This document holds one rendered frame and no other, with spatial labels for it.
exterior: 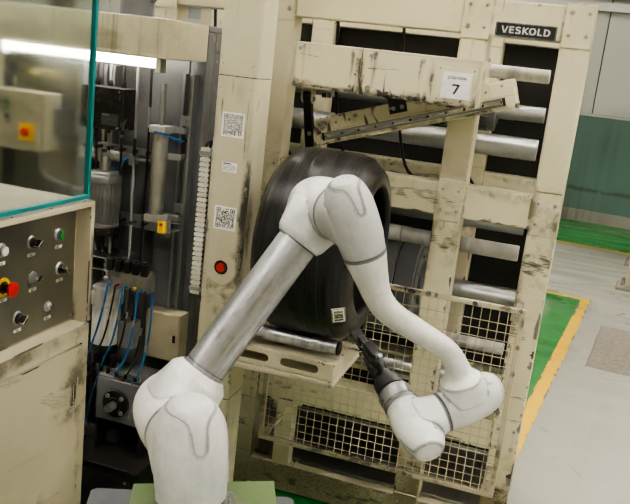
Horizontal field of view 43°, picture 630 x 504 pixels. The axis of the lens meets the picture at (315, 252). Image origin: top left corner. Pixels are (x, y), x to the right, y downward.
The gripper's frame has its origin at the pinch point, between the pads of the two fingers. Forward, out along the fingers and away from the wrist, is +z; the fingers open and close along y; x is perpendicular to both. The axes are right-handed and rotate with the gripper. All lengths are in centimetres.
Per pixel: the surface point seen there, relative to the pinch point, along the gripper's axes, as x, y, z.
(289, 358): -15.5, 18.5, 18.2
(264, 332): -19.7, 14.6, 28.0
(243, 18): -2, -63, 78
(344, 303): 0.8, -2.5, 12.6
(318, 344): -6.5, 14.7, 16.5
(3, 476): -100, 17, 8
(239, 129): -10, -35, 65
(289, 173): -3, -31, 42
